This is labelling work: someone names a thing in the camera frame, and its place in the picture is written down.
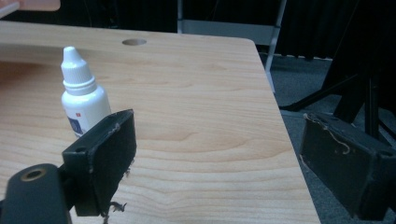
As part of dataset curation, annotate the black tripod stand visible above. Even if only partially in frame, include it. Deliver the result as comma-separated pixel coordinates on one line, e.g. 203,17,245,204
279,0,396,145

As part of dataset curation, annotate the black curtain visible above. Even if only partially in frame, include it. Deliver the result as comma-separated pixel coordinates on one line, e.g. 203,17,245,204
0,0,396,60

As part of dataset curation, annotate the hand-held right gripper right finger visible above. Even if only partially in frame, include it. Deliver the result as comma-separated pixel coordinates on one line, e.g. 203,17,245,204
299,112,396,222

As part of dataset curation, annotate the pale shelf board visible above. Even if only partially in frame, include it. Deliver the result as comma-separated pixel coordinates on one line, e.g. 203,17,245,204
0,0,61,20

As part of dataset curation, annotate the white dropper bottle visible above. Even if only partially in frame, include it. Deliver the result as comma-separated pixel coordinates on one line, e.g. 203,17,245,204
60,46,112,139

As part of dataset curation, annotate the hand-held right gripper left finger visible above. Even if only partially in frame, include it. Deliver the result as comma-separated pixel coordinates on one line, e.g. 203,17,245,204
62,108,137,217

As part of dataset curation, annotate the grey metal stand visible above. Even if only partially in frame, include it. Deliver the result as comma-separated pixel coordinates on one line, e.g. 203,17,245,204
177,0,288,94

